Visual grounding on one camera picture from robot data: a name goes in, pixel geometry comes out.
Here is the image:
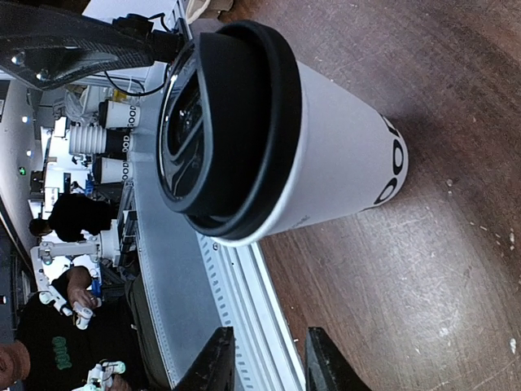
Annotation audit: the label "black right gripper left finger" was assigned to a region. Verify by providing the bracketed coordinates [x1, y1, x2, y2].
[173, 327, 235, 391]

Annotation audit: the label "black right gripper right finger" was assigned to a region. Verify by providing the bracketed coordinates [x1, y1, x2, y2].
[304, 327, 371, 391]

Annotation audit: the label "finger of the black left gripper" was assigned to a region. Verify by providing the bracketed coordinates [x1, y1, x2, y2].
[1, 3, 155, 90]

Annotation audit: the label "background cups on shelf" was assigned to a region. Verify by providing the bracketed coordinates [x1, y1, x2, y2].
[69, 99, 141, 184]

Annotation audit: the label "person in black shirt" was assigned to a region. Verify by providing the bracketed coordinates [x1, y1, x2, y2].
[0, 264, 164, 391]

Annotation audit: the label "aluminium front rail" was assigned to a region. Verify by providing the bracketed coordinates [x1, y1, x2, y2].
[121, 0, 306, 391]

